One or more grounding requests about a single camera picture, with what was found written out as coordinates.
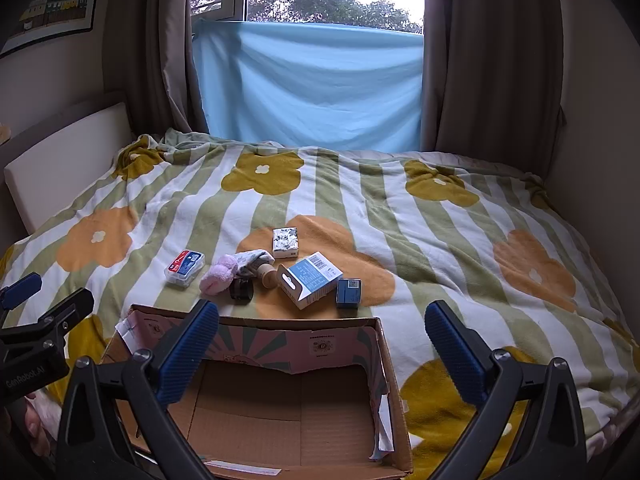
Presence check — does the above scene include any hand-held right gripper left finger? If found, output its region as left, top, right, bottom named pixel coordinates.
left=55, top=299, right=221, bottom=480

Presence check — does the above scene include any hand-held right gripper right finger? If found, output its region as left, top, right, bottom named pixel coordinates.
left=424, top=300, right=587, bottom=480

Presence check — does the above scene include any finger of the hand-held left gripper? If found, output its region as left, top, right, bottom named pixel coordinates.
left=0, top=287, right=96, bottom=358
left=0, top=272, right=44, bottom=312

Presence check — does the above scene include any pink fluffy towel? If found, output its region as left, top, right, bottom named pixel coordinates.
left=199, top=254, right=241, bottom=296

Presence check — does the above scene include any clear plastic floss box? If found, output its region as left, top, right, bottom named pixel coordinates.
left=164, top=250, right=206, bottom=289

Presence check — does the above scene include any cardboard box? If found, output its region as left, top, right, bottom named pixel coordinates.
left=102, top=304, right=413, bottom=480

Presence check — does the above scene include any white patterned sock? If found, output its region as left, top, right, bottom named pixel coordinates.
left=235, top=248, right=276, bottom=277

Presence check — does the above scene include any small blue box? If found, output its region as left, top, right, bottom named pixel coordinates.
left=335, top=278, right=362, bottom=309

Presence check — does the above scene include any blue and white carton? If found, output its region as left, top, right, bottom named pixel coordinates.
left=276, top=252, right=344, bottom=310

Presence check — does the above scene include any white patterned tissue pack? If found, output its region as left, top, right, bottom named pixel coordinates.
left=272, top=227, right=299, bottom=259

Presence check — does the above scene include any person's left hand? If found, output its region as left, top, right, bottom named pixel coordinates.
left=22, top=394, right=63, bottom=456

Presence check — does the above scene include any white padded headboard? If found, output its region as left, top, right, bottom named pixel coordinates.
left=4, top=101, right=135, bottom=235

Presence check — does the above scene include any striped floral blanket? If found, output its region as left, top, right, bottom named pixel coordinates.
left=0, top=127, right=640, bottom=480

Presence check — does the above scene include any brown curtain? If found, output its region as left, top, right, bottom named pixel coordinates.
left=102, top=0, right=208, bottom=136
left=422, top=0, right=568, bottom=171

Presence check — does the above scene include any light blue cloth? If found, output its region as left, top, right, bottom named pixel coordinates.
left=192, top=19, right=426, bottom=153

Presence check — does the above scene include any wall poster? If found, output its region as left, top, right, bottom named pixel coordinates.
left=0, top=0, right=108, bottom=58

